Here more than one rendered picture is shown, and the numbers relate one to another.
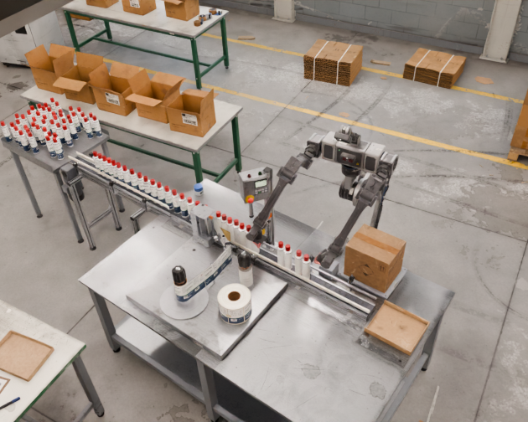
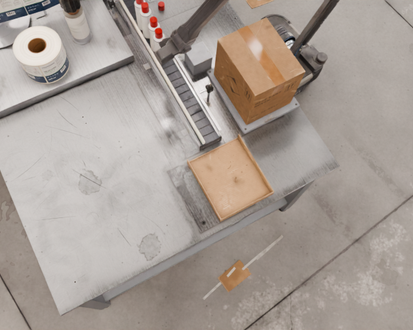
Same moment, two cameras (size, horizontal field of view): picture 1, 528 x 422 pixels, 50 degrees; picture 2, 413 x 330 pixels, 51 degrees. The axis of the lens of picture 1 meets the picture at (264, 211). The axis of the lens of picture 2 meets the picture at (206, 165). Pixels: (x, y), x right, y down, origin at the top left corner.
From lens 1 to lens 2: 1.93 m
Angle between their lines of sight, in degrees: 29
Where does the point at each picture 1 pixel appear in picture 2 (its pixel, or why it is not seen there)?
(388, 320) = (227, 162)
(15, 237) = not seen: outside the picture
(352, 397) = (114, 239)
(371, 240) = (257, 48)
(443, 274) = (379, 113)
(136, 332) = not seen: outside the picture
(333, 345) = (138, 163)
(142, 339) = not seen: hidden behind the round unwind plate
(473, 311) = (381, 172)
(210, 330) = (2, 75)
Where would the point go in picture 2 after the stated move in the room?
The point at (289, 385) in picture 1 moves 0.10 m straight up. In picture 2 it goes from (52, 188) to (45, 181)
